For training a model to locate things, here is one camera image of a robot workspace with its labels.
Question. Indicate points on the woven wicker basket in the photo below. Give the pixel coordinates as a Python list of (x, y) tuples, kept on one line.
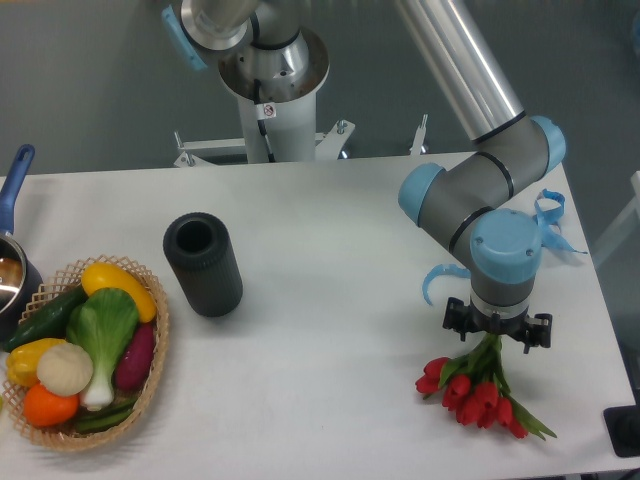
[(93, 274)]

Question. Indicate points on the dark grey ribbed vase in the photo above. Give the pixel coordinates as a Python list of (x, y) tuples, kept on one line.
[(199, 251)]

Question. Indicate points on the blue handled saucepan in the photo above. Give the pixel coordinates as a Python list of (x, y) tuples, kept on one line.
[(19, 277)]

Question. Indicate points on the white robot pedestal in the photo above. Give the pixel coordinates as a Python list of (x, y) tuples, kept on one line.
[(276, 93)]

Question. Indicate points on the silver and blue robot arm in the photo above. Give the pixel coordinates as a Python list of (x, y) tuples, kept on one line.
[(463, 208)]

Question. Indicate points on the white frame at right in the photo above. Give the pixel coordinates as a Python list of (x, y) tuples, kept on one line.
[(620, 228)]

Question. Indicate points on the dark green cucumber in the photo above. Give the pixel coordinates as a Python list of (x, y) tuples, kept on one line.
[(49, 321)]

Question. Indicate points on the green bean pods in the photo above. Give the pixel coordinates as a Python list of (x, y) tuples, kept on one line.
[(104, 419)]

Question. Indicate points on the black device at edge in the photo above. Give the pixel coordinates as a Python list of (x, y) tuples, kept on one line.
[(623, 428)]

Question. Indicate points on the crumpled blue tape ribbon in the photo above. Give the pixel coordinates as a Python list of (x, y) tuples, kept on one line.
[(548, 222)]

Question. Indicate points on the purple sweet potato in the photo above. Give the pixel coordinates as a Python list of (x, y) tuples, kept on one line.
[(135, 364)]

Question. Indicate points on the orange fruit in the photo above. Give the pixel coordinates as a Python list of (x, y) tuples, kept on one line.
[(42, 408)]

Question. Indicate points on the red tulip bouquet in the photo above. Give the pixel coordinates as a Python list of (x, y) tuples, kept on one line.
[(474, 387)]

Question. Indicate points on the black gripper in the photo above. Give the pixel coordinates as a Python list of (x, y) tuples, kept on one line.
[(533, 331)]

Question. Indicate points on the curved blue tape strip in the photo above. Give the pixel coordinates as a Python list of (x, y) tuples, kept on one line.
[(439, 270)]

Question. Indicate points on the yellow bell pepper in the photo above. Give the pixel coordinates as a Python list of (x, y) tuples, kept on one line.
[(22, 362)]

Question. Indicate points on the green bok choy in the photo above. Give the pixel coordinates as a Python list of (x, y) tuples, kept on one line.
[(103, 326)]

